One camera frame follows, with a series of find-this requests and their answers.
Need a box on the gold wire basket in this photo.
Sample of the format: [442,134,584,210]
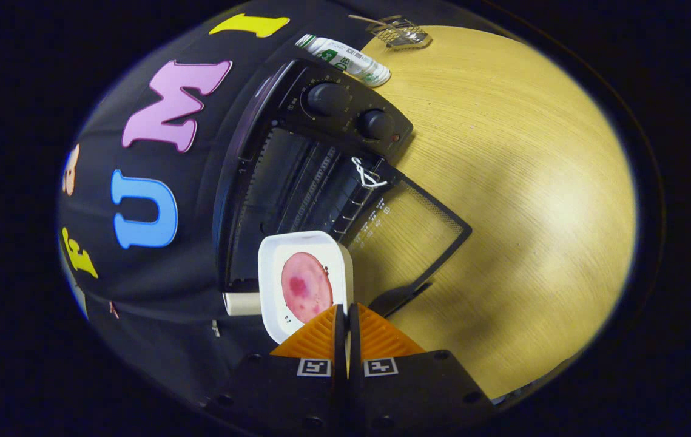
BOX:
[348,15,433,50]

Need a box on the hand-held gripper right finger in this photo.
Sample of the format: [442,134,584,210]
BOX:
[348,303,496,437]

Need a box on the white square plate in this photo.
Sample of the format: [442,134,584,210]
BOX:
[258,231,354,345]

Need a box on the white bottle with green label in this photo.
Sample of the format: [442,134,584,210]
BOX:
[295,34,392,87]

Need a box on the white string tie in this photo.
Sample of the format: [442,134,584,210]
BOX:
[351,157,388,189]

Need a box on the black toaster oven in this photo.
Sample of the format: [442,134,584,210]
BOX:
[212,58,473,319]

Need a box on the pink ham slice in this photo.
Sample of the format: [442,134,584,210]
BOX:
[281,252,334,324]

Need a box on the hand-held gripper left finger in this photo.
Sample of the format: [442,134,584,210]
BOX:
[203,305,346,437]

